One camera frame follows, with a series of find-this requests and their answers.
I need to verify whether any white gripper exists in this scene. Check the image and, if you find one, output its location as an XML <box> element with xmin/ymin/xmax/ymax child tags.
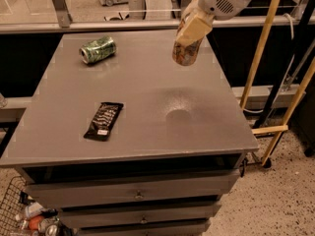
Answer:
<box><xmin>176</xmin><ymin>0</ymin><xmax>250</xmax><ymax>46</ymax></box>

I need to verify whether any orange soda can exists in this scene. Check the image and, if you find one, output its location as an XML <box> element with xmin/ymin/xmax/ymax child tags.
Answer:
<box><xmin>172</xmin><ymin>39</ymin><xmax>203</xmax><ymax>66</ymax></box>

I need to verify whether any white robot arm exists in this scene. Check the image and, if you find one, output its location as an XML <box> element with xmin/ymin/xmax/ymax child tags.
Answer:
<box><xmin>175</xmin><ymin>0</ymin><xmax>251</xmax><ymax>46</ymax></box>

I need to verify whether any green crushed soda can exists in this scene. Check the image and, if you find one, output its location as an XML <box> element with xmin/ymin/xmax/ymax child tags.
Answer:
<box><xmin>79</xmin><ymin>35</ymin><xmax>116</xmax><ymax>64</ymax></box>

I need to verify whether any black rxbar chocolate wrapper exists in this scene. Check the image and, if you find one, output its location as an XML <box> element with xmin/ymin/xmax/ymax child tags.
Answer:
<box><xmin>84</xmin><ymin>102</ymin><xmax>124</xmax><ymax>142</ymax></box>

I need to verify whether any metal railing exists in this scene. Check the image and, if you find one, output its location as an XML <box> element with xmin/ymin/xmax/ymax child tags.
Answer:
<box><xmin>0</xmin><ymin>0</ymin><xmax>315</xmax><ymax>35</ymax></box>

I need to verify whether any grey drawer cabinet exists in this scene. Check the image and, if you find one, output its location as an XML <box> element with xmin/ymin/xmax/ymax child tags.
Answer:
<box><xmin>1</xmin><ymin>30</ymin><xmax>258</xmax><ymax>236</ymax></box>

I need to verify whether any yellow wooden easel frame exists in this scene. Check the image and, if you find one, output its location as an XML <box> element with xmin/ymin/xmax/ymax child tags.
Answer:
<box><xmin>239</xmin><ymin>0</ymin><xmax>315</xmax><ymax>168</ymax></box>

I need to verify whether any wire basket with bottles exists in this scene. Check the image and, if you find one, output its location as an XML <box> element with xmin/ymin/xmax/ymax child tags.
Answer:
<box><xmin>0</xmin><ymin>177</ymin><xmax>72</xmax><ymax>236</ymax></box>

